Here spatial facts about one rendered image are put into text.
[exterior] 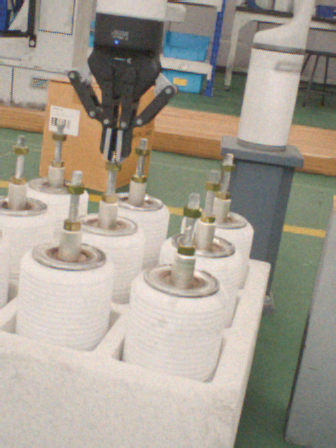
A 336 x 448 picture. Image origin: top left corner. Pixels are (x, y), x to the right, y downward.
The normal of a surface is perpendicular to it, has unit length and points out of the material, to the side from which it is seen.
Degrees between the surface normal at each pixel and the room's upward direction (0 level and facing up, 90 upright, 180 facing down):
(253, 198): 90
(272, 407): 0
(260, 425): 0
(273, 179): 90
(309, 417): 90
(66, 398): 90
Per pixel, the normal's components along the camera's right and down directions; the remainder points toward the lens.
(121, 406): -0.25, 0.24
